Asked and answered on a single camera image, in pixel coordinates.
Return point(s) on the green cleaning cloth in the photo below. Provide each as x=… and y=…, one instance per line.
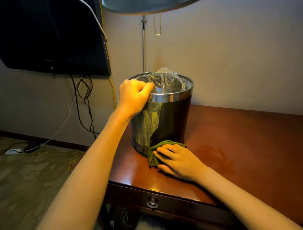
x=153, y=154

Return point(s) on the black television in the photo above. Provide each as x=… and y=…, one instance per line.
x=42, y=35

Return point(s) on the person's left forearm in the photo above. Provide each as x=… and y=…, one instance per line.
x=87, y=180

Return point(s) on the white power strip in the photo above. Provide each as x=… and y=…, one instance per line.
x=11, y=151

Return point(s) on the white trousers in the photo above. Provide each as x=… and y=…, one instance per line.
x=151, y=224

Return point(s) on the clear plastic bin liner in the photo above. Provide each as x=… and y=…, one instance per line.
x=165, y=83

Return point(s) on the person's right hand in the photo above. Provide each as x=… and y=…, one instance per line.
x=182, y=163

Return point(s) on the brown wooden table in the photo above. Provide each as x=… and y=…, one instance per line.
x=255, y=147

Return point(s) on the black metal trash bin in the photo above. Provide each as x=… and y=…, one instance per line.
x=175, y=118

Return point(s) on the person's right forearm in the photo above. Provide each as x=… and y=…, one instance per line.
x=243, y=203

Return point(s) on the person's left hand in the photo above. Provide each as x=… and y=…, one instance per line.
x=133, y=98

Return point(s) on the grey shade metal lamp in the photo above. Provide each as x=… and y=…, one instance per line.
x=146, y=6

